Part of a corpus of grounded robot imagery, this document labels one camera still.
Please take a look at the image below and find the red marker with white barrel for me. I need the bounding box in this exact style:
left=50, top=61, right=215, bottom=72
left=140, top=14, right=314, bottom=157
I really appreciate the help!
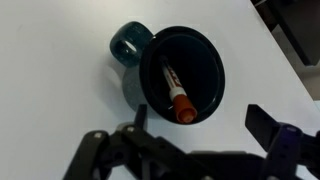
left=159, top=54, right=198, bottom=125

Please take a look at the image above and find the dark green enamel mug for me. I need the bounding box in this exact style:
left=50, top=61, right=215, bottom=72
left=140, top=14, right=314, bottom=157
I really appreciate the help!
left=109, top=20, right=226, bottom=125

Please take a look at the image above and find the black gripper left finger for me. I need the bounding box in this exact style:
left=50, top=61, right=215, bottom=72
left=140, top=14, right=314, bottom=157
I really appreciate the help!
left=63, top=103, right=191, bottom=180

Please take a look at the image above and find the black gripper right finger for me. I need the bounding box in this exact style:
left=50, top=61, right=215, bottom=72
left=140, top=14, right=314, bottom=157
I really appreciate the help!
left=244, top=103, right=320, bottom=180

